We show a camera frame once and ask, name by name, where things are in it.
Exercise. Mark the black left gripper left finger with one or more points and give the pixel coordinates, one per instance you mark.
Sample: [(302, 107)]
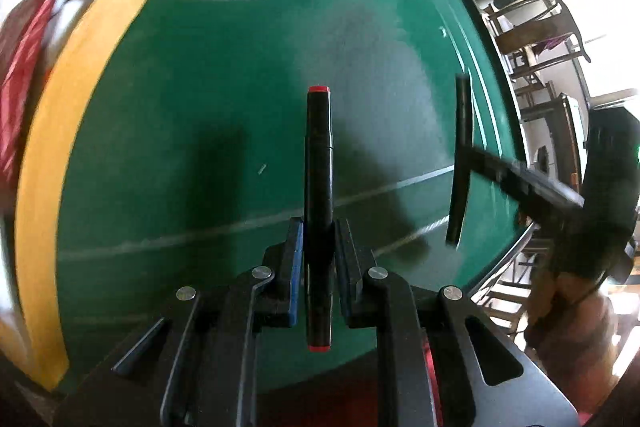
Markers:
[(264, 297)]

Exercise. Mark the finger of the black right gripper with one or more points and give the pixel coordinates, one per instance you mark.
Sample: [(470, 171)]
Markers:
[(548, 202)]

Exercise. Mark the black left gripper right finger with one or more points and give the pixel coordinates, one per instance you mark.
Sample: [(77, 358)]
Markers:
[(375, 298)]

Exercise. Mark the black marker pen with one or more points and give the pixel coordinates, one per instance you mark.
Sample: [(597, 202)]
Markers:
[(462, 170)]

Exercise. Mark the black marker red ends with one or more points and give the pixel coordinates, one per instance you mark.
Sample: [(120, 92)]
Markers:
[(318, 219)]

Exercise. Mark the dark red fabric pouch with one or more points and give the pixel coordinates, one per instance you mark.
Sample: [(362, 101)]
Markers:
[(22, 33)]

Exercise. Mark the wooden chair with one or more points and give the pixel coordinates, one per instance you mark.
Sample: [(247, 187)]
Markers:
[(524, 43)]

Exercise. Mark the yellow-rimmed white storage box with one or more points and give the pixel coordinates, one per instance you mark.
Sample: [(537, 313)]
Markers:
[(79, 41)]

